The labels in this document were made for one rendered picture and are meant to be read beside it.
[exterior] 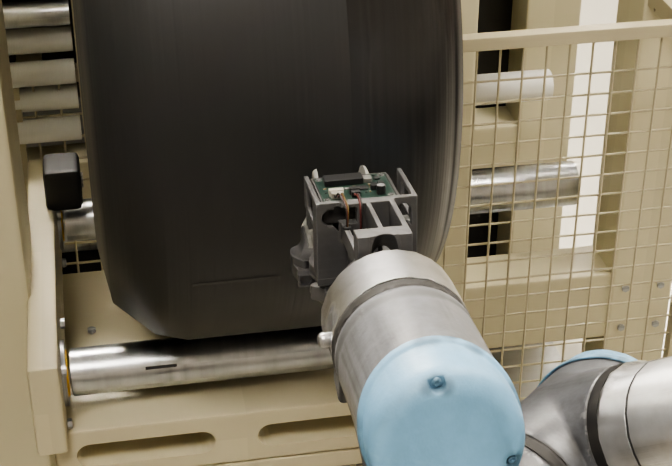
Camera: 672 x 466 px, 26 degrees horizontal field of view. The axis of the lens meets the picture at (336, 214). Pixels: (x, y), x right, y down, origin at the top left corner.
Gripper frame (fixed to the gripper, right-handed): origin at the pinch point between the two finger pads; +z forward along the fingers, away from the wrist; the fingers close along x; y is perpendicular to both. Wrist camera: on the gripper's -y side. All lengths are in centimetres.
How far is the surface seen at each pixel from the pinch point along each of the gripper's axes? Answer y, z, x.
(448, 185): -0.3, 4.6, -10.4
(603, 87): -84, 255, -119
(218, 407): -25.9, 16.1, 8.6
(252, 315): -12.3, 8.1, 5.8
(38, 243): -15.3, 33.7, 24.4
